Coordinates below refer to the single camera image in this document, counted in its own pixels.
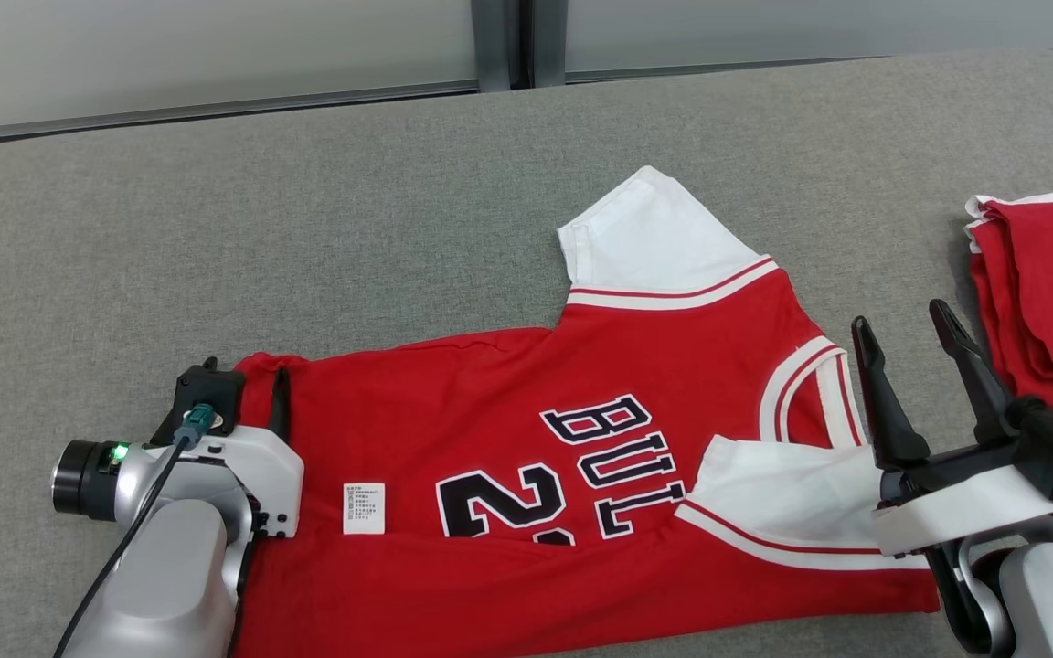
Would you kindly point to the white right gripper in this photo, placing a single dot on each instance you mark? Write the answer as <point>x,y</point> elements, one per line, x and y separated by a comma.
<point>956,507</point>

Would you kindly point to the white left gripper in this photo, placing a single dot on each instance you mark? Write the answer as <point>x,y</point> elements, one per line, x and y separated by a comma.
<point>266,475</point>

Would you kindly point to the red white basketball jersey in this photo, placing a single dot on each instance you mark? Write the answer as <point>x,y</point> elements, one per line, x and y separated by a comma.
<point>490,384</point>

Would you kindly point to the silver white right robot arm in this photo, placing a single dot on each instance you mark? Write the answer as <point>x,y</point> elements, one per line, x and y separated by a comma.
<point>1038,594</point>

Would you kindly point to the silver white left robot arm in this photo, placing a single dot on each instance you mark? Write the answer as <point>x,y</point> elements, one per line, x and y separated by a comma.
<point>170,585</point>

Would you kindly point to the grey fabric sofa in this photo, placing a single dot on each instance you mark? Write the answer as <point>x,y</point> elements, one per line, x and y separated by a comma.
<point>307,228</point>

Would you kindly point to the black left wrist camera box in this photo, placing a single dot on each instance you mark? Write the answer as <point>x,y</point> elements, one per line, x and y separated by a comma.
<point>207,388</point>

